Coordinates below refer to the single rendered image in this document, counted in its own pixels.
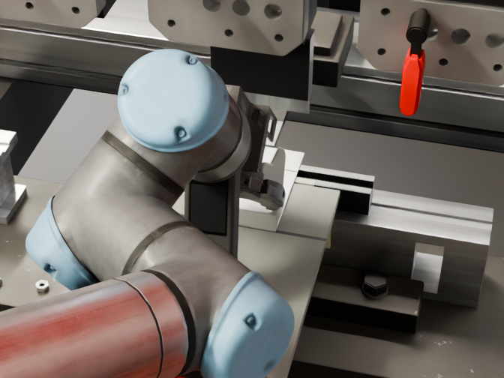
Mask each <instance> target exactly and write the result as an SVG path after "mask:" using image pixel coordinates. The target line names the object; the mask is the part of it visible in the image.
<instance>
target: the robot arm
mask: <svg viewBox="0 0 504 378"><path fill-rule="evenodd" d="M118 111H119V113H118V115H117V116H116V117H115V118H114V119H113V120H112V122H111V123H110V125H109V126H108V127H107V129H106V132H105V133H104V134H103V136H102V137H101V138H100V139H99V140H98V141H97V143H96V144H95V146H94V147H93V148H92V150H91V151H90V152H89V153H88V154H87V156H86V157H85V159H84V160H83V161H82V163H81V164H80V165H79V166H78V167H77V168H76V170H75V171H74V173H73V174H72V175H71V177H70V178H69V179H68V180H67V181H66V183H65V184H64V186H63V187H62V188H61V190H60V191H59V192H58V193H57V194H56V195H54V196H52V197H51V199H50V200H49V202H48V203H47V206H46V208H45V209H44V210H43V212H42V213H41V215H40V217H39V218H38V219H37V220H36V222H35V225H34V226H33V228H32V229H31V231H30V233H29V234H28V235H27V238H26V241H25V247H26V250H27V252H28V255H29V256H30V257H31V258H32V259H33V260H34V261H35V262H36V263H37V264H38V265H39V266H40V267H41V268H42V269H43V270H44V271H45V272H47V273H48V274H50V275H51V276H52V277H53V278H54V279H55V280H57V281H58V282H59V283H60V284H62V285H63V286H65V287H67V288H68V289H69V290H71V291H70V292H65V293H62V294H59V295H55V296H52V297H49V298H45V299H42V300H39V301H35V302H32V303H29V304H24V305H22V306H19V307H15V308H11V309H9V310H4V311H2V312H0V378H176V377H180V376H182V375H185V374H188V373H190V372H191V371H200V372H201V375H202V377H203V378H265V377H267V376H268V375H269V374H270V373H271V372H272V371H273V370H274V369H275V367H276V366H277V365H278V363H279V362H280V361H281V359H282V358H283V357H284V354H285V352H286V351H287V349H288V347H289V345H290V339H291V337H292V335H293V332H294V327H295V319H294V313H293V309H292V308H291V306H290V304H289V302H288V301H287V300H286V299H285V298H283V297H282V296H281V295H280V294H279V293H278V292H276V291H275V290H274V289H273V288H272V287H270V286H269V285H268V284H267V283H266V282H265V281H264V280H263V277H262V275H261V274H260V273H259V272H257V271H251V270H250V269H249V268H248V267H247V266H245V265H244V264H242V263H241V262H240V261H238V242H239V198H241V199H246V200H251V201H254V202H257V203H259V204H260V205H261V206H264V207H266V209H268V210H275V209H279V208H280V207H283V206H284V202H285V197H286V193H285V189H284V171H285V163H286V153H285V151H284V149H283V148H281V147H279V148H278V149H277V151H276V152H275V154H274V157H273V159H272V161H271V163H267V162H263V155H264V151H265V147H266V139H267V138H268V140H269V141H270V142H272V143H273V141H274V136H275V129H276V124H277V118H276V116H275V114H274V113H273V112H272V109H271V108H270V106H265V105H259V104H254V103H251V102H250V101H249V100H248V98H247V96H246V94H245V93H244V92H243V90H242V88H241V87H240V86H237V85H225V84H224V81H223V80H222V79H221V77H220V76H219V75H218V74H217V73H216V72H215V71H214V70H213V69H212V68H211V67H209V66H208V65H207V64H205V63H204V62H203V61H202V60H201V59H200V58H199V57H196V56H195V55H192V54H190V53H189V52H185V51H183V50H179V49H160V50H157V51H154V52H150V53H148V54H146V55H144V56H143V57H141V58H139V59H138V60H136V61H135V62H134V63H133V64H132V65H131V66H130V67H129V68H128V70H127V71H126V73H125V74H124V76H123V78H122V80H121V83H120V86H119V90H118ZM260 111H261V112H262V113H261V112H260ZM270 117H271V128H270V132H269V131H268V129H269V121H270ZM183 193H184V217H183V216H182V215H180V214H179V213H178V212H177V211H176V210H174V209H173V208H172V207H173V206H174V204H175V203H176V201H177V200H178V199H179V197H180V196H181V195H182V194H183Z"/></svg>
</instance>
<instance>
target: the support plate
mask: <svg viewBox="0 0 504 378"><path fill-rule="evenodd" d="M340 195H341V192H340V191H339V190H332V189H328V188H322V187H314V186H309V185H304V184H295V183H293V186H292V189H291V191H290V194H289V197H288V200H287V201H286V205H285V207H284V210H283V213H282V215H281V217H280V221H279V223H278V225H277V229H276V230H280V231H284V232H288V233H297V234H302V235H306V236H315V237H320V238H324V239H326V241H320V240H316V239H311V238H302V237H298V236H293V235H285V234H280V233H276V232H267V231H262V230H258V229H250V228H245V227H240V226H239V227H238V261H240V262H241V263H242V264H244V265H245V266H247V267H248V268H249V269H250V270H251V271H257V272H259V273H260V274H261V275H262V278H263V280H264V281H265V282H266V283H267V284H268V285H269V286H270V287H272V288H273V289H274V290H275V291H276V292H277V293H279V294H280V295H281V296H282V297H283V298H285V299H286V300H287V301H288V302H289V304H290V306H291V308H292V311H293V313H294V319H295V327H294V332H293V334H292V337H291V339H290V344H289V347H288V349H287V351H286V352H285V354H284V356H283V358H282V359H281V360H280V362H279V363H278V365H277V366H276V367H275V368H274V370H273V371H272V372H271V373H270V374H269V375H268V376H267V377H265V378H287V377H288V373H289V371H290V366H291V364H292V360H293V356H294V353H295V351H296V346H297V343H298V340H299V335H300V333H301V330H302V325H303V322H304V320H305V315H306V312H307V309H308V305H309V302H310V299H311V294H312V292H313V289H314V284H315V281H316V279H317V274H318V271H319V268H320V263H321V261H322V258H323V254H324V250H325V248H326V243H327V241H328V237H329V233H330V230H331V227H332V223H333V220H334V217H335V212H336V209H337V207H338V202H339V199H340ZM172 208H173V209H174V210H176V211H177V212H178V213H179V214H183V215H184V214H185V192H184V193H183V194H182V195H181V196H180V197H179V198H178V200H177V201H176V203H175V204H174V206H173V207H172Z"/></svg>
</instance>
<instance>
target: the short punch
mask: <svg viewBox="0 0 504 378"><path fill-rule="evenodd" d="M210 49H211V68H212V69H213V70H214V71H215V72H216V73H217V74H218V75H219V76H220V78H221V79H222V80H223V82H224V84H225V85H232V86H240V87H241V89H242V90H243V92H244V93H245V94H246V96H247V98H248V100H249V101H250V102H251V103H252V104H259V105H265V106H270V108H271V109H276V110H285V111H290V112H296V113H305V114H309V112H310V96H311V92H312V80H313V63H314V29H313V28H310V31H309V32H308V35H307V38H306V41H305V42H304V46H298V47H296V48H295V49H294V50H293V51H291V52H289V53H288V54H287V55H284V56H280V55H270V54H265V53H259V52H248V51H243V50H237V49H227V48H221V47H216V46H210Z"/></svg>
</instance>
